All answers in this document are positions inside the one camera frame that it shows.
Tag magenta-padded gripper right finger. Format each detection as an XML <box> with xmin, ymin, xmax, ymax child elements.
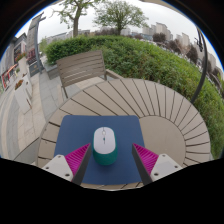
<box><xmin>131</xmin><ymin>143</ymin><xmax>184</xmax><ymax>186</ymax></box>

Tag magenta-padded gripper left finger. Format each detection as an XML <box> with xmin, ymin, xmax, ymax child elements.
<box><xmin>41</xmin><ymin>143</ymin><xmax>92</xmax><ymax>186</ymax></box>

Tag white and teal computer mouse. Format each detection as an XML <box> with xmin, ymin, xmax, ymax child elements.
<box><xmin>92</xmin><ymin>126</ymin><xmax>119</xmax><ymax>166</ymax></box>

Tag blue rectangular mouse pad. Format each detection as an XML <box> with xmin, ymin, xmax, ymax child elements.
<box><xmin>53</xmin><ymin>114</ymin><xmax>155</xmax><ymax>186</ymax></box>

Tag brown slatted outdoor chair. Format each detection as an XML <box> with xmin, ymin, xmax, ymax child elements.
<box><xmin>55</xmin><ymin>49</ymin><xmax>124</xmax><ymax>99</ymax></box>

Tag dark curved umbrella pole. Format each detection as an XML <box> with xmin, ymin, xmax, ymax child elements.
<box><xmin>190</xmin><ymin>26</ymin><xmax>209</xmax><ymax>104</ymax></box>

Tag green trimmed hedge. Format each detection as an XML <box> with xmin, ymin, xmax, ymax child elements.
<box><xmin>44</xmin><ymin>34</ymin><xmax>224</xmax><ymax>159</ymax></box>

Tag distant apartment buildings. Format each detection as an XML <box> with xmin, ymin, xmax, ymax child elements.
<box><xmin>141</xmin><ymin>21</ymin><xmax>221</xmax><ymax>78</ymax></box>

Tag bare-trunked leaning tree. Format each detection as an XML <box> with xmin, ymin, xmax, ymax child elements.
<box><xmin>51</xmin><ymin>0</ymin><xmax>101</xmax><ymax>38</ymax></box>

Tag round leafy green tree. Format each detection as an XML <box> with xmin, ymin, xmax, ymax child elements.
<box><xmin>93</xmin><ymin>0</ymin><xmax>149</xmax><ymax>36</ymax></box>

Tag tall grey sign post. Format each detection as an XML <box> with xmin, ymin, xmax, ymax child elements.
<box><xmin>26</xmin><ymin>12</ymin><xmax>46</xmax><ymax>78</ymax></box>

